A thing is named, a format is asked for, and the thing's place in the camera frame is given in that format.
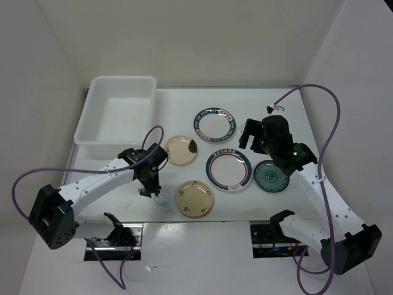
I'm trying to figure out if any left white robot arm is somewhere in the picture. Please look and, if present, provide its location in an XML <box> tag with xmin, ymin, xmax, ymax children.
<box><xmin>28</xmin><ymin>144</ymin><xmax>168</xmax><ymax>250</ymax></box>

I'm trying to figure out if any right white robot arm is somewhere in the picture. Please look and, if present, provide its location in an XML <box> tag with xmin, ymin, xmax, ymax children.
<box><xmin>239</xmin><ymin>115</ymin><xmax>382</xmax><ymax>275</ymax></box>

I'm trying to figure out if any white plastic bin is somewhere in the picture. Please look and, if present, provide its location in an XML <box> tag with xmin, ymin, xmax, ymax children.
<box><xmin>74</xmin><ymin>76</ymin><xmax>157</xmax><ymax>159</ymax></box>

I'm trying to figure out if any teal patterned small plate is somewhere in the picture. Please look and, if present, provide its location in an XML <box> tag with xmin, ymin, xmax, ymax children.
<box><xmin>253</xmin><ymin>160</ymin><xmax>290</xmax><ymax>194</ymax></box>

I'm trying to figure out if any white plate dark green rim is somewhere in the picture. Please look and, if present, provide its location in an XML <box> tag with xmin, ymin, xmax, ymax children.
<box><xmin>193</xmin><ymin>108</ymin><xmax>236</xmax><ymax>143</ymax></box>

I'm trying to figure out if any beige plate with black patch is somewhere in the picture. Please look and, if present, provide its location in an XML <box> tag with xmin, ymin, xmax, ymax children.
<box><xmin>164</xmin><ymin>135</ymin><xmax>198</xmax><ymax>166</ymax></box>

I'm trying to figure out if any white plate red green rim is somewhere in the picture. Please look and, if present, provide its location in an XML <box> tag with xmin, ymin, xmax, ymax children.
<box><xmin>205</xmin><ymin>149</ymin><xmax>252</xmax><ymax>192</ymax></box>

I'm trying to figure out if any beige plate with red marks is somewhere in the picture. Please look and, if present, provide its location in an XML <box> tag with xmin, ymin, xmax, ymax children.
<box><xmin>174</xmin><ymin>180</ymin><xmax>214</xmax><ymax>219</ymax></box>

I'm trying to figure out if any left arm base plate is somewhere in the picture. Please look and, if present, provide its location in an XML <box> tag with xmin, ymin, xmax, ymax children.
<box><xmin>89</xmin><ymin>223</ymin><xmax>144</xmax><ymax>261</ymax></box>

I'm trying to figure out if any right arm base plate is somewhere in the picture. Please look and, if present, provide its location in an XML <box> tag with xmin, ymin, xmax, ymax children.
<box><xmin>249</xmin><ymin>221</ymin><xmax>305</xmax><ymax>259</ymax></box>

